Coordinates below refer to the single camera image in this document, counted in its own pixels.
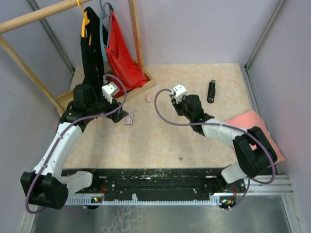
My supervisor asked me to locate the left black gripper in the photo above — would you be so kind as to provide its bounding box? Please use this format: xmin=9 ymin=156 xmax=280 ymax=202
xmin=86 ymin=92 xmax=128 ymax=122

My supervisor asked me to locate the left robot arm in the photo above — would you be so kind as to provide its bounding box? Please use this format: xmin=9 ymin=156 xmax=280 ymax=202
xmin=20 ymin=82 xmax=128 ymax=214

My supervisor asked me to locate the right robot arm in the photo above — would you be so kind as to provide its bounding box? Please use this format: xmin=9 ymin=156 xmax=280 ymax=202
xmin=170 ymin=94 xmax=277 ymax=194

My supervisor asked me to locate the left red staple box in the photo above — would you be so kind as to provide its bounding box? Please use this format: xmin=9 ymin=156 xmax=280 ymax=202
xmin=124 ymin=113 xmax=134 ymax=125

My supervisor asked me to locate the red hanging garment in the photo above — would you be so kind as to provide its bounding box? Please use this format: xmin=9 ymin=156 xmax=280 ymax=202
xmin=105 ymin=13 xmax=148 ymax=98

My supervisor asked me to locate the black hanging garment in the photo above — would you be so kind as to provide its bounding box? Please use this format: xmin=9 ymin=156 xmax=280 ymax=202
xmin=80 ymin=7 xmax=104 ymax=98

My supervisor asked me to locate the wooden clothes rack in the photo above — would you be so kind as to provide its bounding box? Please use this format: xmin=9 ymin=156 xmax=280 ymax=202
xmin=0 ymin=0 xmax=156 ymax=117

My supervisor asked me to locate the pink folded towel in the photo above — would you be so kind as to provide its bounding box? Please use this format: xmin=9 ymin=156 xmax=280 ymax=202
xmin=225 ymin=110 xmax=285 ymax=164

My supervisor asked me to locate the yellow clothes hanger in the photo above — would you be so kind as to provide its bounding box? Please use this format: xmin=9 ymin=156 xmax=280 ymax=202
xmin=76 ymin=0 xmax=90 ymax=38

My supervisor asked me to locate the blue clothes hanger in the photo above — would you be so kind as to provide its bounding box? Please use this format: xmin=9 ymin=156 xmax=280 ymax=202
xmin=99 ymin=0 xmax=115 ymax=61

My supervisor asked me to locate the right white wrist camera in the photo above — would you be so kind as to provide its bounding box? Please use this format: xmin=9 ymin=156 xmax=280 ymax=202
xmin=170 ymin=84 xmax=187 ymax=103

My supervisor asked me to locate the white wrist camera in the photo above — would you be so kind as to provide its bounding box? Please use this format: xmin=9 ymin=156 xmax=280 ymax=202
xmin=170 ymin=84 xmax=187 ymax=103
xmin=102 ymin=82 xmax=120 ymax=104

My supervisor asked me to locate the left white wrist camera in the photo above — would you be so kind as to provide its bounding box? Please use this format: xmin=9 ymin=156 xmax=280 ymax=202
xmin=102 ymin=82 xmax=120 ymax=104

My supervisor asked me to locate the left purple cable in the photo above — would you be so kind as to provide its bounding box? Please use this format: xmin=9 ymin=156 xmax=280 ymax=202
xmin=25 ymin=74 xmax=127 ymax=214

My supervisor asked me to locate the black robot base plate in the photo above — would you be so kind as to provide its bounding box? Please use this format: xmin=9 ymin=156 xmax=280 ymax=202
xmin=60 ymin=167 xmax=246 ymax=201

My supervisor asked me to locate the aluminium frame rail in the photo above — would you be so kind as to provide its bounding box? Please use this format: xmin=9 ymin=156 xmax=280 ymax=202
xmin=30 ymin=176 xmax=294 ymax=207

